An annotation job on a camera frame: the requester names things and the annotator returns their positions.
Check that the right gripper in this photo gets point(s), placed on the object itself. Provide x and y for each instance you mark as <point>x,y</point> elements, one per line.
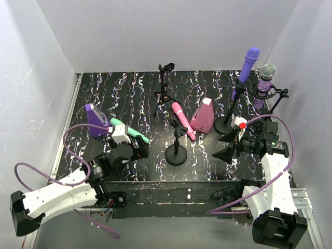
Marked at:
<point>235,142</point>

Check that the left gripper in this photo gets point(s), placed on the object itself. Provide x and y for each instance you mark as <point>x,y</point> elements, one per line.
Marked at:
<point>138,149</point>

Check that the round base stand front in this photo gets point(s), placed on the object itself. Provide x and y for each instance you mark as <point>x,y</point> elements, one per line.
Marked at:
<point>222,125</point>

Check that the round base stand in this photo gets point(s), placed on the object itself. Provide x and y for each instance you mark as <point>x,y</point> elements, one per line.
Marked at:
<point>176,154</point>
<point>222,125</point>

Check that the glitter purple microphone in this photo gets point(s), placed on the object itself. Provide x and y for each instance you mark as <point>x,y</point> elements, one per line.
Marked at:
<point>265,77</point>

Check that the purple plastic microphone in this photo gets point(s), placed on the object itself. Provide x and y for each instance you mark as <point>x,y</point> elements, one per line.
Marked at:
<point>251,57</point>

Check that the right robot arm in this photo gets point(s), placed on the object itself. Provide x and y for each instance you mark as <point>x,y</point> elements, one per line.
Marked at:
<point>276,221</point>

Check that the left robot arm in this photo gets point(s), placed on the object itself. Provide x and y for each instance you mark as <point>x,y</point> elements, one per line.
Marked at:
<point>82,188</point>

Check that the black tripod mic stand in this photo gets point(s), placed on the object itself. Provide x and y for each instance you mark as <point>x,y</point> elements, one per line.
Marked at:
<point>162,96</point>

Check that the pink metronome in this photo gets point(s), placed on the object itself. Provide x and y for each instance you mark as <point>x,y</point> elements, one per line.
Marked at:
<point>203,117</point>

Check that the teal green microphone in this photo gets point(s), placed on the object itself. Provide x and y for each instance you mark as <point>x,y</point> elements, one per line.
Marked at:
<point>132,132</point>

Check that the purple metronome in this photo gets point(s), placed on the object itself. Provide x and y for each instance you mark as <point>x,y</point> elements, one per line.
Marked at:
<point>96,117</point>

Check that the pink microphone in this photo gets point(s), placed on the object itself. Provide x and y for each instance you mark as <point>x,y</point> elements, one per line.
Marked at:
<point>181,116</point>

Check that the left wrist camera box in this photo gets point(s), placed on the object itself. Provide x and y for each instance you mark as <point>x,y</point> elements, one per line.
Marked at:
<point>120,134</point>

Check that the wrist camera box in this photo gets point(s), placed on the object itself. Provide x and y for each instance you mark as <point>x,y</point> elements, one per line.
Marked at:
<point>239,122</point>
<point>120,134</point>

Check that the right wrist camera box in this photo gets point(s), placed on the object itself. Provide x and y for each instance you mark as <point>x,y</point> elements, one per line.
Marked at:
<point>239,122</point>

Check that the shock mount tripod stand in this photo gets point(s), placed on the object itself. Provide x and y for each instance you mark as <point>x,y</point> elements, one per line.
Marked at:
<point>260,101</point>

